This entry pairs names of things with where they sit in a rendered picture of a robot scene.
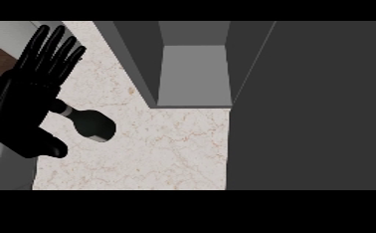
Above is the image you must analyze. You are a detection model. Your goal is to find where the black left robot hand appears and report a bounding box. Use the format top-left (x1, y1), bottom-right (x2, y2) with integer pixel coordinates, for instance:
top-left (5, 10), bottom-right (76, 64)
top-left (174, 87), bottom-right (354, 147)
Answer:
top-left (0, 24), bottom-right (89, 159)

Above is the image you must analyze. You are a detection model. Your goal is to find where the grey open cabinet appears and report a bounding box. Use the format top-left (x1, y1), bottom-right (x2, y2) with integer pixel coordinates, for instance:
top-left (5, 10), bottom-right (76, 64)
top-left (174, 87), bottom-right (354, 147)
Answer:
top-left (93, 21), bottom-right (278, 110)

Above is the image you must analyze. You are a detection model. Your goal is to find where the dark grey cabinet door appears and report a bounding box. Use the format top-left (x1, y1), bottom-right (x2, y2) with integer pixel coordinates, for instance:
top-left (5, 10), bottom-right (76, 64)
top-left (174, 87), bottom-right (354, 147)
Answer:
top-left (224, 21), bottom-right (376, 191)

